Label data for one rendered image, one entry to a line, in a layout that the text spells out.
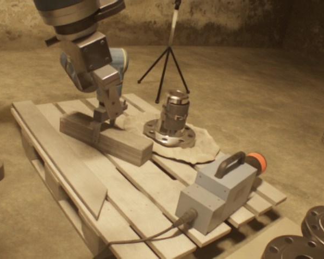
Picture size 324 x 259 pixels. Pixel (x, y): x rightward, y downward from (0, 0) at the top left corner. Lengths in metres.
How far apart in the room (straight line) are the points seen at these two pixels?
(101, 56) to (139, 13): 3.62
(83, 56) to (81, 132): 1.01
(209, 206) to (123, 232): 0.29
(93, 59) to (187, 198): 0.70
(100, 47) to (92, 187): 0.77
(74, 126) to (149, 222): 0.62
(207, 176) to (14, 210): 0.75
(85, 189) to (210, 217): 0.45
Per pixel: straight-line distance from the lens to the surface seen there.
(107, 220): 1.14
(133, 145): 1.40
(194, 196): 1.13
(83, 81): 0.71
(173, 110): 1.54
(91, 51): 0.55
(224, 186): 1.13
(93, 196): 1.20
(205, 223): 1.14
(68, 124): 1.57
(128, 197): 1.25
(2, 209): 1.40
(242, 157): 1.26
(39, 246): 1.25
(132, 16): 4.11
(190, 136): 1.67
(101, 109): 1.44
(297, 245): 1.10
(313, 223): 1.23
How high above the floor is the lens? 0.91
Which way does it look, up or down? 25 degrees down
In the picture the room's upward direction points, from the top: 10 degrees clockwise
